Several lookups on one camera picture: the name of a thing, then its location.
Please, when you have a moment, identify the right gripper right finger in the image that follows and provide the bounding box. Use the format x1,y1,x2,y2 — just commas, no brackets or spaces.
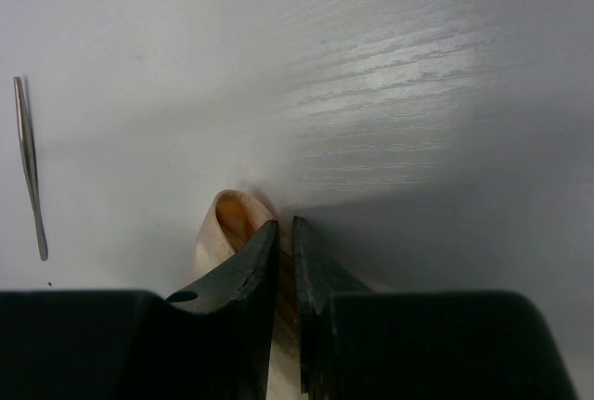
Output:
291,216,371,394

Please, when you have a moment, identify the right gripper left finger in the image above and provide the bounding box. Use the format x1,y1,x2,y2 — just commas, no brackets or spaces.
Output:
166,221,279,399

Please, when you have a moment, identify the orange cloth napkin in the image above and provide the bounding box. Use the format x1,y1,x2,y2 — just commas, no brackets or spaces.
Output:
192,188,395,400

